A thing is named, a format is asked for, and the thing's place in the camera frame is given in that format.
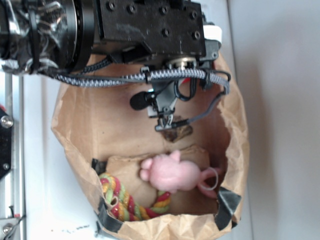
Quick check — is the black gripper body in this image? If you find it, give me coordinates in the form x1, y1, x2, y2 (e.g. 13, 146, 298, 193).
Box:
93, 0, 222, 68

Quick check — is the small black microphone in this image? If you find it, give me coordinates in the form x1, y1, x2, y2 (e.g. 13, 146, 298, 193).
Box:
129, 91, 156, 111

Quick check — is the dark brown rock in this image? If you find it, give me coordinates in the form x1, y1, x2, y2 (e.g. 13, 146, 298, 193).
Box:
161, 125, 193, 143

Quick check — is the brown paper bag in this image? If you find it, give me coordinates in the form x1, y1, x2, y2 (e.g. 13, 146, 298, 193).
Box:
51, 78, 250, 240

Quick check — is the pink plush bunny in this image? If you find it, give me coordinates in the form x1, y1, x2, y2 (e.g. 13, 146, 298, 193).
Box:
139, 150, 221, 199

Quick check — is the braided grey cable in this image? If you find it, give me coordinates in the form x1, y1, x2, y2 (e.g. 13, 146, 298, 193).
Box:
37, 67, 231, 95

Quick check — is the colourful rope toy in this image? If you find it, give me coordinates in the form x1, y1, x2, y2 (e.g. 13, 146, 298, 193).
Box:
99, 172, 171, 222

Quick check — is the aluminium frame rail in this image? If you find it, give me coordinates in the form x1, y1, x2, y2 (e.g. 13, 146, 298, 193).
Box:
0, 73, 27, 240

